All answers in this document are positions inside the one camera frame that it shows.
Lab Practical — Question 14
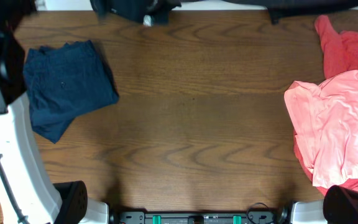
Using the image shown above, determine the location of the light pink shirt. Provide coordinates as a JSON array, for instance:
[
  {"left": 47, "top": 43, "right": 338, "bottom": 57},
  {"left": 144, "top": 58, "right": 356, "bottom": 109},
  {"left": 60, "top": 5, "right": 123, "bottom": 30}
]
[{"left": 284, "top": 70, "right": 358, "bottom": 188}]

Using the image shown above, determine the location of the navy blue folded garment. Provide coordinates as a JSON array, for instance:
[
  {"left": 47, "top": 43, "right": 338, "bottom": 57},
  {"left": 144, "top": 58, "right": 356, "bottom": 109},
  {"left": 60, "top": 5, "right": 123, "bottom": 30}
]
[{"left": 24, "top": 40, "right": 119, "bottom": 143}]

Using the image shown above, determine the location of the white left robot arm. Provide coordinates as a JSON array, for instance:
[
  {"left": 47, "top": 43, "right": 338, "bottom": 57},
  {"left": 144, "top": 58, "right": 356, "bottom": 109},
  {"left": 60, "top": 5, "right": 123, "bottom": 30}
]
[{"left": 0, "top": 0, "right": 110, "bottom": 224}]

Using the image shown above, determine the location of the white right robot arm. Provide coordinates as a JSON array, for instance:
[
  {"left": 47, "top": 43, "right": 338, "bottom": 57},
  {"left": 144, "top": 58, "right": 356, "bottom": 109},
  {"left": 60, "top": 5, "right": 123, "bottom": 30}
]
[{"left": 275, "top": 185, "right": 358, "bottom": 224}]

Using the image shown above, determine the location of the black printed cycling jersey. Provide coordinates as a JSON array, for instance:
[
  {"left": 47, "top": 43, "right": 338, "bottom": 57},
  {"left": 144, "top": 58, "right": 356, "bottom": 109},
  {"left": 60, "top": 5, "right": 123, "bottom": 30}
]
[{"left": 90, "top": 0, "right": 358, "bottom": 26}]

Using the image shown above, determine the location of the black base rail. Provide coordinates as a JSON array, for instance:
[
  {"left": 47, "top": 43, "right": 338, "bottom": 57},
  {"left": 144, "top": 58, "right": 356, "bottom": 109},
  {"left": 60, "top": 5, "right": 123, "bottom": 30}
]
[{"left": 111, "top": 211, "right": 275, "bottom": 224}]

